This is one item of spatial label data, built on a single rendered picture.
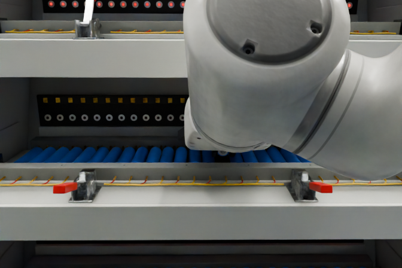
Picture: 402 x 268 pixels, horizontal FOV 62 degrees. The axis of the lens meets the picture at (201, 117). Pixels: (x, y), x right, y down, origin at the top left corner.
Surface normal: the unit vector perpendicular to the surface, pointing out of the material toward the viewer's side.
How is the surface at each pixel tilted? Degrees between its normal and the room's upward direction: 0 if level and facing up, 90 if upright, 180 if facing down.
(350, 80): 74
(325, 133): 122
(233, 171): 108
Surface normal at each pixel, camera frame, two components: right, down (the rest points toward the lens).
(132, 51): 0.01, 0.25
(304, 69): 0.14, 0.00
